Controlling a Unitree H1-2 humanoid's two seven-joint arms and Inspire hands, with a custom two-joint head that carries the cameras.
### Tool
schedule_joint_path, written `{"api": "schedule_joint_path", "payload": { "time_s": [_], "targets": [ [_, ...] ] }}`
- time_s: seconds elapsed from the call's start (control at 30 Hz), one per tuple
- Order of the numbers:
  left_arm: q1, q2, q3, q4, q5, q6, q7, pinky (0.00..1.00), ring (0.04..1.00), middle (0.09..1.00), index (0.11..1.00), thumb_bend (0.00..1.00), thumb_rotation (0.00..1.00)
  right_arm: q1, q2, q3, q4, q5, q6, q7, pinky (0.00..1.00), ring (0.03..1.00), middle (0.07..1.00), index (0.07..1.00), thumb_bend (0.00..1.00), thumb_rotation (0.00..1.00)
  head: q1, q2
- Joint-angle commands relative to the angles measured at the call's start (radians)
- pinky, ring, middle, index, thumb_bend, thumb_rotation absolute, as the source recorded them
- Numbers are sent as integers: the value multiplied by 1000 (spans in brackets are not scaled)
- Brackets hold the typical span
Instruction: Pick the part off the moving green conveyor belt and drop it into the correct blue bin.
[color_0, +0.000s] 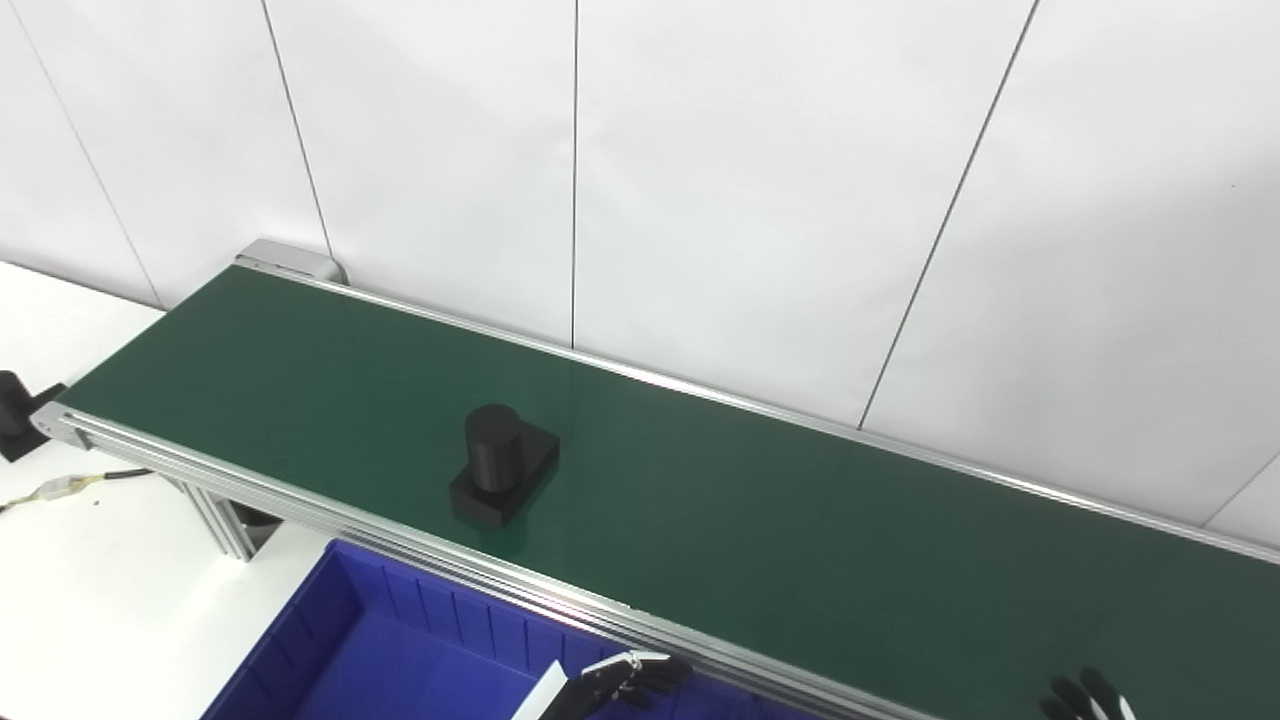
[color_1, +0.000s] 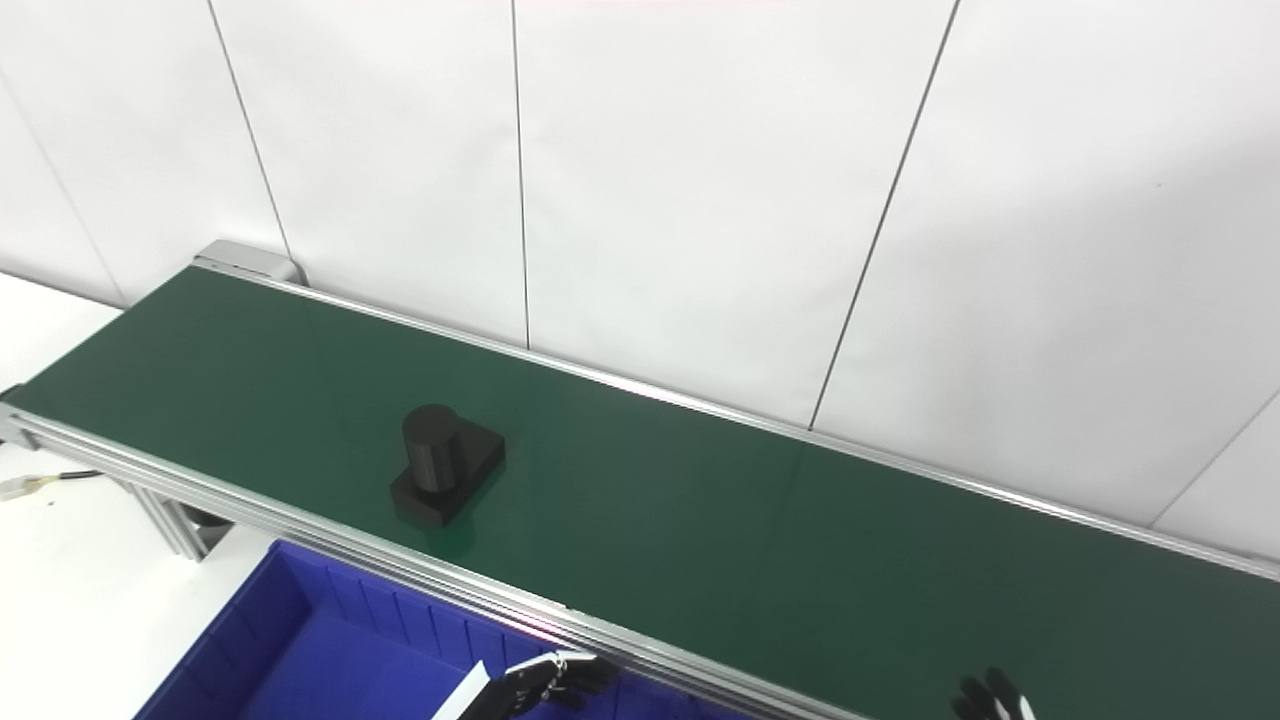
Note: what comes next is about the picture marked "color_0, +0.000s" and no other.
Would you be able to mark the green conveyor belt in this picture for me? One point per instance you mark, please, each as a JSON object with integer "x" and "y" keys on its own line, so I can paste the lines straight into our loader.
{"x": 700, "y": 500}

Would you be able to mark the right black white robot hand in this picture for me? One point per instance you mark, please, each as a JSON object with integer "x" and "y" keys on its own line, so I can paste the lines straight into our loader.
{"x": 1085, "y": 700}

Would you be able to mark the aluminium conveyor support leg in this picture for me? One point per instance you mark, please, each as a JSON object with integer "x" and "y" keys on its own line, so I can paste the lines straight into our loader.
{"x": 225, "y": 525}

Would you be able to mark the blue plastic bin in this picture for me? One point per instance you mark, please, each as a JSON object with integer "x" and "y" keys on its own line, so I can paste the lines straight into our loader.
{"x": 400, "y": 650}

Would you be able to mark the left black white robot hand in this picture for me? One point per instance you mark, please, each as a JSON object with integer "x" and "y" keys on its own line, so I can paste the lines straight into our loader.
{"x": 600, "y": 690}

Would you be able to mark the black cylinder block part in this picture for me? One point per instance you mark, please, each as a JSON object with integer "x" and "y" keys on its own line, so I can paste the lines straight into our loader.
{"x": 495, "y": 450}
{"x": 15, "y": 420}

